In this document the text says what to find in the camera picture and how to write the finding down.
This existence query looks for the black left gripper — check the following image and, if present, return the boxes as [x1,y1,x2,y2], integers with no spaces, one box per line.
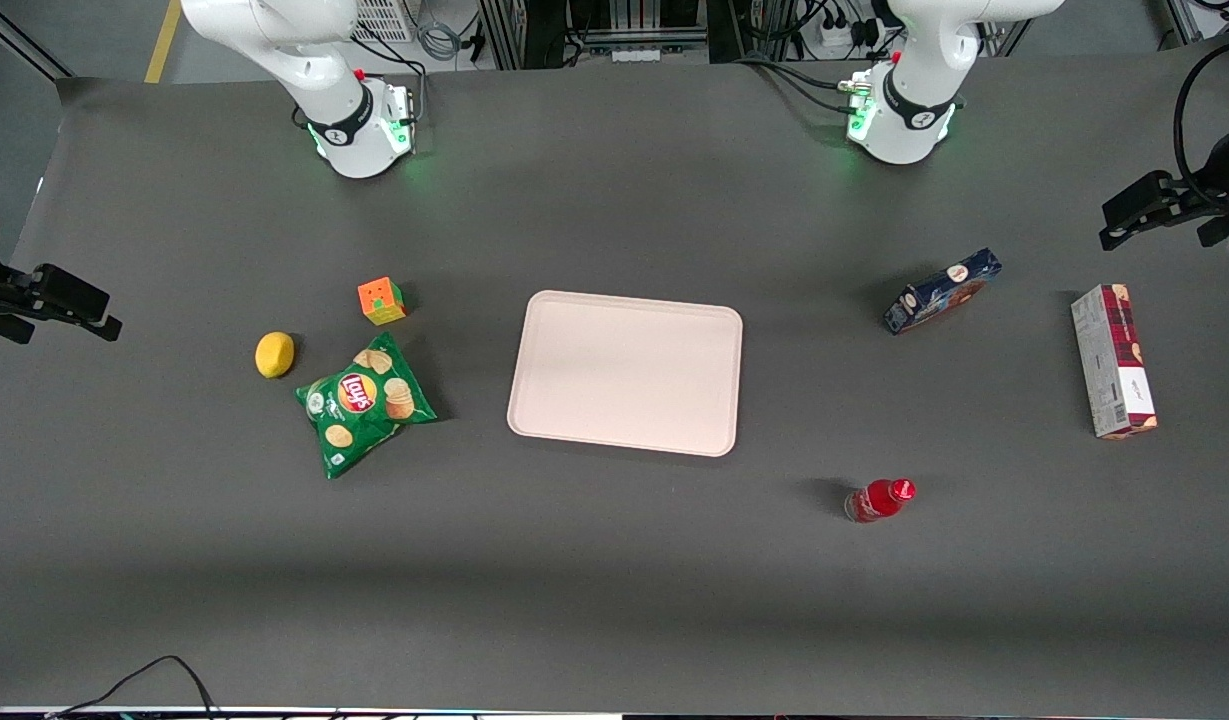
[1099,118,1229,252]

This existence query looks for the red cookie box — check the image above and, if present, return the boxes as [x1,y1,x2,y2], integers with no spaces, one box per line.
[1070,284,1158,441]

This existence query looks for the blue cookie box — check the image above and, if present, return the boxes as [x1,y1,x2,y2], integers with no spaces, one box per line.
[882,248,1003,336]

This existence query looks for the pale pink plastic tray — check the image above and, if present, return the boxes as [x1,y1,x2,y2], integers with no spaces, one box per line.
[506,290,744,458]

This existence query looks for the yellow lemon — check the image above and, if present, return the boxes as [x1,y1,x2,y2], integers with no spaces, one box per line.
[255,331,296,380]

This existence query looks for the green Lay's chips bag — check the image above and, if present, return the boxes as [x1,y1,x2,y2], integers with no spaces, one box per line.
[295,332,439,480]

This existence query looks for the orange and green puzzle cube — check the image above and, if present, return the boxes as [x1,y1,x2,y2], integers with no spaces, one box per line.
[357,277,407,326]

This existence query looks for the white power strip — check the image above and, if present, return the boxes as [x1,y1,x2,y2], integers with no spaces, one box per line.
[817,18,880,53]

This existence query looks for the red drink bottle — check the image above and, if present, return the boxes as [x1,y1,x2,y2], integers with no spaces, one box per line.
[843,478,917,524]

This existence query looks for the white perforated panel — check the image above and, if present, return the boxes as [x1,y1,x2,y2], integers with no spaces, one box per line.
[352,0,417,43]

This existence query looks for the aluminium equipment rack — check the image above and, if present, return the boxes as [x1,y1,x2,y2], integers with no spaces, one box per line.
[477,0,712,71]

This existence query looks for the dark grey table cover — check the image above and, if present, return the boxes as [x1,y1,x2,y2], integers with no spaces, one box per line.
[0,38,1229,713]

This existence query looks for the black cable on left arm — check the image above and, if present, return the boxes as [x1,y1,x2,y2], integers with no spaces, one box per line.
[1172,38,1229,201]

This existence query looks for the black base cables of left arm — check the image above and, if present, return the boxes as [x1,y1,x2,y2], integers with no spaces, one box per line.
[734,55,860,116]

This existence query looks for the black cable at table edge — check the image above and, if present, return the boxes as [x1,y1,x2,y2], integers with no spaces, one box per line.
[46,655,220,720]

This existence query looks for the black base cable of right arm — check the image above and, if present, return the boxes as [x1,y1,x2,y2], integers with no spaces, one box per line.
[352,30,429,126]

